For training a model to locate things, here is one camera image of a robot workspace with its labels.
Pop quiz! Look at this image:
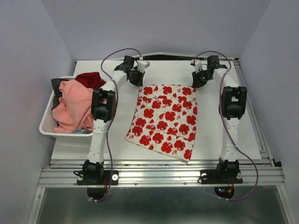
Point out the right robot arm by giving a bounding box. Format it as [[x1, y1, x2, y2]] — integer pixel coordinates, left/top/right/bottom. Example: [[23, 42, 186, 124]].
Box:
[[191, 55, 247, 184]]

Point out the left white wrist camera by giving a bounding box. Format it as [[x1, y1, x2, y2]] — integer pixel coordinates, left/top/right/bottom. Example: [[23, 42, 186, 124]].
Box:
[[137, 60, 150, 73]]

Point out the dark green garment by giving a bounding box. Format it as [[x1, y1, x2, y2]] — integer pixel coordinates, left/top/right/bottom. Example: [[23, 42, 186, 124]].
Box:
[[51, 78, 65, 110]]

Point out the red poppy print skirt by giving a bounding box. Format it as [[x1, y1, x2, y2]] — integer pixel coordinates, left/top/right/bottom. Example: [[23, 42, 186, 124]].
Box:
[[125, 84, 197, 162]]

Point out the light blue garment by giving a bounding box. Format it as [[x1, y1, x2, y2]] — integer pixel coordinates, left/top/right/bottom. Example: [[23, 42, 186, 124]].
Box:
[[72, 129, 91, 134]]

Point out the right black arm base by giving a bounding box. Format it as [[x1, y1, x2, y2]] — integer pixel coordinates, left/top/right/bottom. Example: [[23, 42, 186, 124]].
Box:
[[198, 169, 243, 184]]

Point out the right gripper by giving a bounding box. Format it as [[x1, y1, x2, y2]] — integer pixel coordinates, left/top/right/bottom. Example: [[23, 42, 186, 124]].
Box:
[[191, 69, 211, 89]]

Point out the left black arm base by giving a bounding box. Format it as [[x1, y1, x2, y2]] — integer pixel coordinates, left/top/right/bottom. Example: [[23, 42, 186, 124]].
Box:
[[73, 170, 119, 186]]

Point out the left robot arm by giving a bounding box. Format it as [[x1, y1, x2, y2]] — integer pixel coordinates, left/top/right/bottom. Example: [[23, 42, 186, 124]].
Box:
[[79, 56, 150, 185]]

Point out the dark red skirt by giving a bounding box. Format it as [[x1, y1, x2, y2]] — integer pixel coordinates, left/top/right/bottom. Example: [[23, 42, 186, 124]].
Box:
[[75, 71, 109, 103]]

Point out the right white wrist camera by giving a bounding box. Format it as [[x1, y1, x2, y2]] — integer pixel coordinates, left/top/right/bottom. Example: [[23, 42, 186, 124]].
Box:
[[191, 59, 207, 73]]

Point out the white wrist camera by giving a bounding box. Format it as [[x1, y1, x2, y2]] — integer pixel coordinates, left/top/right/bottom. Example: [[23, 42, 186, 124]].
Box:
[[191, 59, 207, 73], [137, 60, 150, 73]]

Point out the aluminium frame rail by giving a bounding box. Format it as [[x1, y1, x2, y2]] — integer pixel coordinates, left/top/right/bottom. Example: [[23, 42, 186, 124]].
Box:
[[38, 159, 285, 188]]

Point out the white plastic bin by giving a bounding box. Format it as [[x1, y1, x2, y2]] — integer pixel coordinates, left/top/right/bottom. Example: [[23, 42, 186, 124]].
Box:
[[39, 77, 93, 143]]

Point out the pink skirt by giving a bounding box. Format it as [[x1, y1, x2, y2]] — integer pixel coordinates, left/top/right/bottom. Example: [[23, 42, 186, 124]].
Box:
[[52, 79, 93, 133]]

